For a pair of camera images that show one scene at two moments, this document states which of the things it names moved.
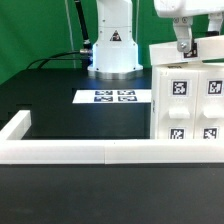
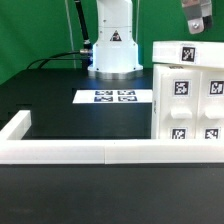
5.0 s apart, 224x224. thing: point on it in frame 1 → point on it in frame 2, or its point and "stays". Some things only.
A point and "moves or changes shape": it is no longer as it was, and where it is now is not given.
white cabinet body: [187, 101] stays
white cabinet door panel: [209, 106] stays
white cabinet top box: [202, 49] moves or changes shape
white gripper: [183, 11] → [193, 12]
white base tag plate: [113, 96] stays
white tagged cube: [178, 104] stays
